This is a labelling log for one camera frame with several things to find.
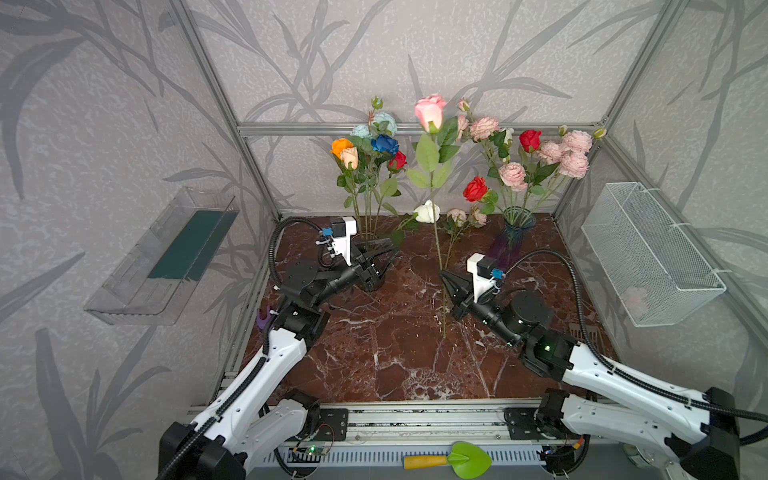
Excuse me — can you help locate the dark glass cup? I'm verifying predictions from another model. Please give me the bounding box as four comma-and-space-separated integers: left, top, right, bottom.
351, 240, 389, 292

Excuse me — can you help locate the purple ribbed glass vase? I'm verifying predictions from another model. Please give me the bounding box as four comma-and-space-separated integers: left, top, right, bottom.
488, 206, 536, 270

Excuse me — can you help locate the small pink bud spray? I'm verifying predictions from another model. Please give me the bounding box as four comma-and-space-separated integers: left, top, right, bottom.
443, 206, 488, 267

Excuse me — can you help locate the white rose stem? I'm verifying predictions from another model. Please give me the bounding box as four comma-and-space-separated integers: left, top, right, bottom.
389, 200, 441, 245

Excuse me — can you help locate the green stem small red rose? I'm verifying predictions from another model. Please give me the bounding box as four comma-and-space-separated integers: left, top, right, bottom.
375, 151, 407, 215

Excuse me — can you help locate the peach rosebud stem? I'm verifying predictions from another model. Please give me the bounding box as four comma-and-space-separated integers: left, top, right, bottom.
340, 146, 365, 234

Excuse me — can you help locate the pink rosebud stem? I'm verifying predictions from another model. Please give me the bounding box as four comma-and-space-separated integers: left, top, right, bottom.
405, 93, 462, 340

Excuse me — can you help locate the pink rose stem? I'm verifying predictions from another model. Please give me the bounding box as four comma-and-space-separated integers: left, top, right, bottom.
535, 125, 607, 195
456, 97, 510, 182
498, 162, 529, 208

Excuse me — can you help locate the white blue flower stem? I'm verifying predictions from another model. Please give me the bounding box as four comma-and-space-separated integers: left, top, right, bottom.
351, 96, 398, 239

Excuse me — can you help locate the white rosebud stem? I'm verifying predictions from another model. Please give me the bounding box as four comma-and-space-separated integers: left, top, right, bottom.
505, 128, 515, 147

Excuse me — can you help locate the dark red rose stem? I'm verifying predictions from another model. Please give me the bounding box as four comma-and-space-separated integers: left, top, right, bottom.
518, 130, 562, 186

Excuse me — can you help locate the orange rose stem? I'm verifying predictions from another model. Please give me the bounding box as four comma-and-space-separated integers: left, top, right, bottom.
330, 138, 364, 219

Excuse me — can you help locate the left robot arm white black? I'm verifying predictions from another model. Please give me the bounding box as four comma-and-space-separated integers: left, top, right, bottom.
158, 240, 398, 479

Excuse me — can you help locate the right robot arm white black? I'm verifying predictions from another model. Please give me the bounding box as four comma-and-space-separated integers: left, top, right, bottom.
440, 271, 740, 479

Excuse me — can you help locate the small green circuit board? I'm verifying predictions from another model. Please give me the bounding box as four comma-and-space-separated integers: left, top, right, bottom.
289, 444, 332, 463

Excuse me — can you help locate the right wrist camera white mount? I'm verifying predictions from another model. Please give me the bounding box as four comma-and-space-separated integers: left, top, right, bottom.
467, 253, 504, 303

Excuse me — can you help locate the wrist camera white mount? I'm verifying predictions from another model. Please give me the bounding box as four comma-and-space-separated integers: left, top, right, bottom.
467, 253, 504, 303
316, 216, 358, 266

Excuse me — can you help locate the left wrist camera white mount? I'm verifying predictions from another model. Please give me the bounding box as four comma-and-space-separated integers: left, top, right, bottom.
316, 216, 358, 266

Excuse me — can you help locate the purple toy rake pink handle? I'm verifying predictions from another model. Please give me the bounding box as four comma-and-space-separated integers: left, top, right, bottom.
255, 306, 273, 332

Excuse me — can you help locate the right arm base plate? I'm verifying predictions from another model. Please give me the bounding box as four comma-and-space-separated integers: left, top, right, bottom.
503, 407, 590, 444

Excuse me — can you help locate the aluminium front rail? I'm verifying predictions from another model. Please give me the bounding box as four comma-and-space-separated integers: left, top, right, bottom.
253, 399, 664, 475

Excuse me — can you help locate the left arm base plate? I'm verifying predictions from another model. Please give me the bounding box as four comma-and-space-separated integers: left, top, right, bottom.
299, 407, 349, 442

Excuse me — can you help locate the green toy shovel yellow handle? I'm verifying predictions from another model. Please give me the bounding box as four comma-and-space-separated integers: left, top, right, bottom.
403, 442, 492, 480

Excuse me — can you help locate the white wire mesh basket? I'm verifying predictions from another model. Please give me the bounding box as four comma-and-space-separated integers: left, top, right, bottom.
582, 182, 727, 328

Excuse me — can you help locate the clear plastic wall tray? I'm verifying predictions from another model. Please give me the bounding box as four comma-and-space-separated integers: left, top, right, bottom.
84, 187, 240, 326

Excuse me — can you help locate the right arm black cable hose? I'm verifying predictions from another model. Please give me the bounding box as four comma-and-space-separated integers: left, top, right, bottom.
497, 248, 768, 446

